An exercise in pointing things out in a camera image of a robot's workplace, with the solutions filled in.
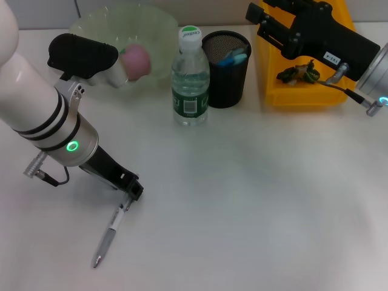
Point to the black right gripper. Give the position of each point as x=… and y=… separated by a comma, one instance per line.
x=321, y=33

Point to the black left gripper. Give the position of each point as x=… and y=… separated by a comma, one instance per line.
x=109, y=169

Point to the silver white ballpoint pen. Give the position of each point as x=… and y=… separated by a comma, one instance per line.
x=107, y=236

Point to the green plastic wrapper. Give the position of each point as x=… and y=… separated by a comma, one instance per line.
x=298, y=74

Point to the blue scissors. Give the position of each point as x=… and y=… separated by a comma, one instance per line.
x=232, y=60

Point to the clear green-label water bottle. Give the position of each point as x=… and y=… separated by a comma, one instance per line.
x=189, y=78

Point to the pink peach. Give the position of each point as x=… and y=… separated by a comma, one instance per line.
x=138, y=60

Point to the black mesh pen holder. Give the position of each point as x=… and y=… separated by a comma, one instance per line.
x=227, y=88

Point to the pale green fruit plate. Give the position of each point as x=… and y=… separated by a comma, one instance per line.
x=157, y=39

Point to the yellow plastic bin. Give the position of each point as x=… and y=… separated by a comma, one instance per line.
x=297, y=94

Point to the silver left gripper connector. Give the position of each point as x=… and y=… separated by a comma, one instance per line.
x=34, y=165

